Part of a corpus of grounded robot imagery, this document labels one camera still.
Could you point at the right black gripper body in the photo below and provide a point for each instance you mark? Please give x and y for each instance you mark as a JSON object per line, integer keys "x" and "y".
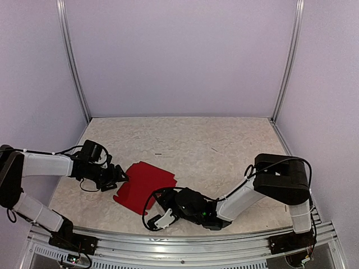
{"x": 171, "y": 194}

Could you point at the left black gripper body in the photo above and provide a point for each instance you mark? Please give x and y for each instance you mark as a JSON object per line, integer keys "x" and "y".
{"x": 102, "y": 177}

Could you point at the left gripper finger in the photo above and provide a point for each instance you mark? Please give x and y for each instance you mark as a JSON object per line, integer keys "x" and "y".
{"x": 109, "y": 186}
{"x": 120, "y": 175}

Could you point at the red paper box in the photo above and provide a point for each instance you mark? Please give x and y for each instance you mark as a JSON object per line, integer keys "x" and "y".
{"x": 144, "y": 178}

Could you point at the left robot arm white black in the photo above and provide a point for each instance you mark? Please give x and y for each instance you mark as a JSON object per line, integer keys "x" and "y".
{"x": 17, "y": 164}

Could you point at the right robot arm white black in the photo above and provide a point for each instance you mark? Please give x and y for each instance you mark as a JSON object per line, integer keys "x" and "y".
{"x": 286, "y": 179}

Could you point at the small green circuit board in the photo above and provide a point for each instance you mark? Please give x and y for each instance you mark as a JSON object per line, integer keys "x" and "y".
{"x": 73, "y": 259}

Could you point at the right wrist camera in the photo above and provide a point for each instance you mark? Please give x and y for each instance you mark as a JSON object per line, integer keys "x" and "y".
{"x": 161, "y": 222}

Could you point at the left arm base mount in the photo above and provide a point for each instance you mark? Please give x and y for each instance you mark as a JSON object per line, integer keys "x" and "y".
{"x": 78, "y": 243}

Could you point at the front aluminium rail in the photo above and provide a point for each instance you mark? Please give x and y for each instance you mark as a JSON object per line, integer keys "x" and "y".
{"x": 121, "y": 250}

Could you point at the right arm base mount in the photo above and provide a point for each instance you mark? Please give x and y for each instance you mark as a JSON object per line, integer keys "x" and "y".
{"x": 290, "y": 242}

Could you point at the left aluminium frame post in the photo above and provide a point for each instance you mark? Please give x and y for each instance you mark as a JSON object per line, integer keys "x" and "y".
{"x": 66, "y": 36}

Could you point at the aluminium frame post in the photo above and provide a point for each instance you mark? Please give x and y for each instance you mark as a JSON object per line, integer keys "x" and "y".
{"x": 66, "y": 36}
{"x": 295, "y": 36}

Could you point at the right aluminium frame post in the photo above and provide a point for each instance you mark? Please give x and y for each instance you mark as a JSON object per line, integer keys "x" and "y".
{"x": 295, "y": 36}

